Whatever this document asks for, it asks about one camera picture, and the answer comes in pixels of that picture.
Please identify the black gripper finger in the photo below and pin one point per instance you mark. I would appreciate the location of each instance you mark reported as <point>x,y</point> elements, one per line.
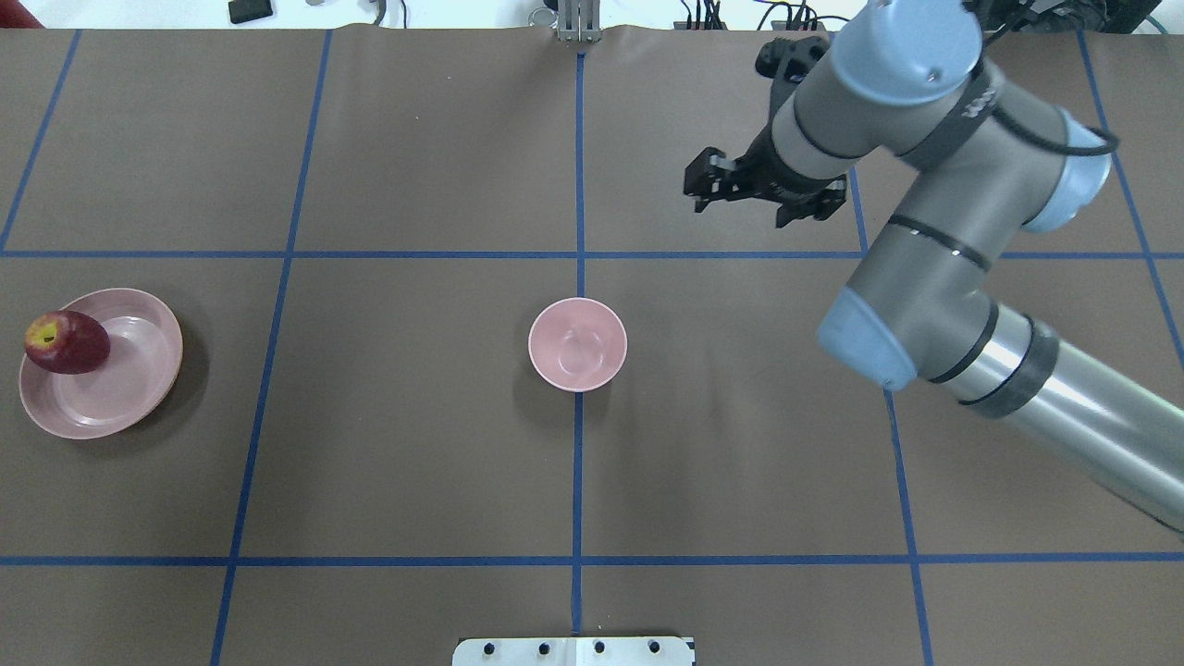
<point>706,195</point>
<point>709,167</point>

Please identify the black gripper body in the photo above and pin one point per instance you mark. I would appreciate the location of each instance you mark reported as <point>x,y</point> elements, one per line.
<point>764,173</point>

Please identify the pink bowl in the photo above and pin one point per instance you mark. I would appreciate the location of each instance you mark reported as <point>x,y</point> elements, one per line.
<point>577,344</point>

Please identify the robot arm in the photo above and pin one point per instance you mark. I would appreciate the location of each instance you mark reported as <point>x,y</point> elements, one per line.
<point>912,77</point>

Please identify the pink plate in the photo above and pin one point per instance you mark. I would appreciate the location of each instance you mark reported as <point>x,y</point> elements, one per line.
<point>144,361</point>

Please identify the red yellow apple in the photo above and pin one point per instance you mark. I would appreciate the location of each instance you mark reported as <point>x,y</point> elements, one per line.
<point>67,342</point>

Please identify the brown paper table mat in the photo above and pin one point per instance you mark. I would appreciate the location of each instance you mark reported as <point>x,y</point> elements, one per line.
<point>357,462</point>

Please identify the small black square device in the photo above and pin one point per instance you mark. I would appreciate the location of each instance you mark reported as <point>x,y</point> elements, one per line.
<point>244,11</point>

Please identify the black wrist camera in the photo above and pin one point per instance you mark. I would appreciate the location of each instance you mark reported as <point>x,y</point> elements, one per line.
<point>786,64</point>

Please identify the aluminium frame post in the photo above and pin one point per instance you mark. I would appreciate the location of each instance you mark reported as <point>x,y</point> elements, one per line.
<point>578,21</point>

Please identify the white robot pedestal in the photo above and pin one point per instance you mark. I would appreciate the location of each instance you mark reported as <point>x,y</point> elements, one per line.
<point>577,650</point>

